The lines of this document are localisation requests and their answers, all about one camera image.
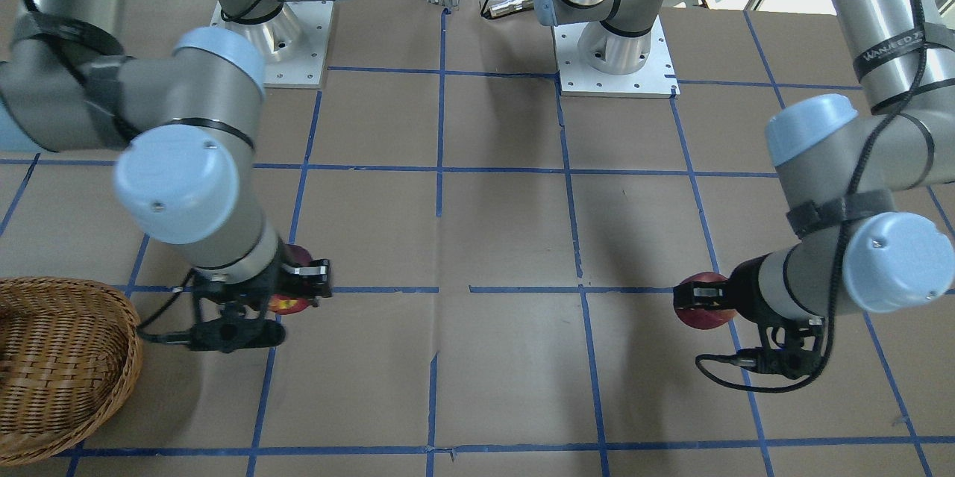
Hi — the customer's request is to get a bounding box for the wicker basket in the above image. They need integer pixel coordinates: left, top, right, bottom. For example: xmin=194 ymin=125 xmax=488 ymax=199
xmin=1 ymin=276 xmax=144 ymax=467

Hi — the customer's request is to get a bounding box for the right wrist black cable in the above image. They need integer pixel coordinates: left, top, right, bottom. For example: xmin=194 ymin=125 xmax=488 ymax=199
xmin=15 ymin=0 xmax=202 ymax=347

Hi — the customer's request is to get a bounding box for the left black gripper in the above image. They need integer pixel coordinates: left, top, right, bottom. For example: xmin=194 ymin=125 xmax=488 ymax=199
xmin=673 ymin=257 xmax=829 ymax=379

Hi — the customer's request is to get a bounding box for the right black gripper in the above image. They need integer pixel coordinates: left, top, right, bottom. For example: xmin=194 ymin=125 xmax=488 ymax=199
xmin=187 ymin=243 xmax=334 ymax=352

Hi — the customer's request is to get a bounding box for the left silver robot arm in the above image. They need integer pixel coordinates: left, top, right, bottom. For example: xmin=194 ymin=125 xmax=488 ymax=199
xmin=673 ymin=0 xmax=953 ymax=394

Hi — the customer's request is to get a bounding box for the silver metal cylinder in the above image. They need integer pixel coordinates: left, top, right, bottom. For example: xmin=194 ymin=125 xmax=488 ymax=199
xmin=481 ymin=0 xmax=534 ymax=20

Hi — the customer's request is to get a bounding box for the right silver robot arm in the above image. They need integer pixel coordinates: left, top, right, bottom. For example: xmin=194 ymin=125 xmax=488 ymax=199
xmin=2 ymin=0 xmax=332 ymax=352

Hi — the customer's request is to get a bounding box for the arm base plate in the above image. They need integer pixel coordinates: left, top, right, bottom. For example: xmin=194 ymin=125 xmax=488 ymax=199
xmin=552 ymin=17 xmax=680 ymax=99
xmin=210 ymin=1 xmax=335 ymax=89

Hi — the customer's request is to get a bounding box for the dark red apple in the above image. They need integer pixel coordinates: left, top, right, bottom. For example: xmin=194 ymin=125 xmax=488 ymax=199
xmin=267 ymin=243 xmax=316 ymax=315

